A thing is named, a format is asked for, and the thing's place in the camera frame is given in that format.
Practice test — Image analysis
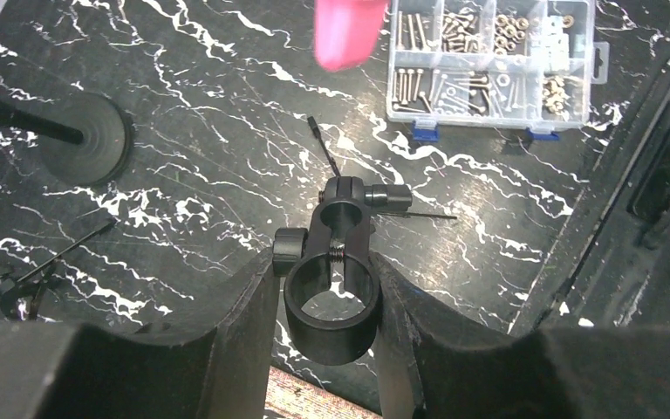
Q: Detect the tripod stand with clip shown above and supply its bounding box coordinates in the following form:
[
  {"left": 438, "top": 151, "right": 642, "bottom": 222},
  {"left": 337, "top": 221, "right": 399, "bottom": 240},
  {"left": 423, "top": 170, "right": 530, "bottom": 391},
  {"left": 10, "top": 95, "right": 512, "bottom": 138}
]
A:
[{"left": 271, "top": 115, "right": 459, "bottom": 367}]

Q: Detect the tripod shock mount stand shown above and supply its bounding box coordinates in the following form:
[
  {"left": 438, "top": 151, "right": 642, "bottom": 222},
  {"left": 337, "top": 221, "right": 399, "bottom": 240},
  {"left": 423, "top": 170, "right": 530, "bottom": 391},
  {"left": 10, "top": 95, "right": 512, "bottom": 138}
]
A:
[{"left": 0, "top": 218, "right": 116, "bottom": 321}]

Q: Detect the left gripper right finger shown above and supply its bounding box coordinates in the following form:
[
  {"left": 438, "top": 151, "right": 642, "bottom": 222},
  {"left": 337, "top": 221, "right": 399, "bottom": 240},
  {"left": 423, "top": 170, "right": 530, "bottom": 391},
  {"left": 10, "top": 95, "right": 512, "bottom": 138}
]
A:
[{"left": 370, "top": 252, "right": 670, "bottom": 418}]

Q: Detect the clear plastic screw box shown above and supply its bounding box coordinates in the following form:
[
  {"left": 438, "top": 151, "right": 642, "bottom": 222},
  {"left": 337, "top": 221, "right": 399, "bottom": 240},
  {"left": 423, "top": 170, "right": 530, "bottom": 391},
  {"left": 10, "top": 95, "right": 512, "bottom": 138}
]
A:
[{"left": 386, "top": 0, "right": 609, "bottom": 141}]

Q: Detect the glitter rhinestone microphone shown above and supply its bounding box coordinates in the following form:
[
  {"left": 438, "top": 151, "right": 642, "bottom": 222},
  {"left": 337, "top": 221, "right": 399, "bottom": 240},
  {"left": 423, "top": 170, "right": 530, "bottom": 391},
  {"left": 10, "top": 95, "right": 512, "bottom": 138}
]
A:
[{"left": 262, "top": 367, "right": 380, "bottom": 419}]

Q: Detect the round base clip stand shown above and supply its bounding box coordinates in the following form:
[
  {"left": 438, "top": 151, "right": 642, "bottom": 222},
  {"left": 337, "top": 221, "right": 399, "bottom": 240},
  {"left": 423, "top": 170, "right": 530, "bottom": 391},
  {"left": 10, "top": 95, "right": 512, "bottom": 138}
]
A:
[{"left": 0, "top": 93, "right": 133, "bottom": 187}]

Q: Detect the black front mounting bar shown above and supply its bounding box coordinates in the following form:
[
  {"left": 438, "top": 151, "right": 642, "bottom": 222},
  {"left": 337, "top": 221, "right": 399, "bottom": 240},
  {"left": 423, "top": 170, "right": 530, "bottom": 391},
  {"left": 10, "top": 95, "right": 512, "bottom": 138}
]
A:
[{"left": 508, "top": 1, "right": 670, "bottom": 336}]

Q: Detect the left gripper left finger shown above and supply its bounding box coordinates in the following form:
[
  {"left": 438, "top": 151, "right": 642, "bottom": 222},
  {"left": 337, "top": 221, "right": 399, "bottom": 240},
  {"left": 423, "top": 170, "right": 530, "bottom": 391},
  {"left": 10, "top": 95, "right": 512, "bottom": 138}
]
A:
[{"left": 0, "top": 250, "right": 279, "bottom": 418}]

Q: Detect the pink microphone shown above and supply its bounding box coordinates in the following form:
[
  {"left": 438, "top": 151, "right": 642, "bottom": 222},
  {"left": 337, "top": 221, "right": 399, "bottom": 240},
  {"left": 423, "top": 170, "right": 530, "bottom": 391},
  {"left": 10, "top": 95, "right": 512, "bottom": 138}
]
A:
[{"left": 314, "top": 0, "right": 390, "bottom": 72}]

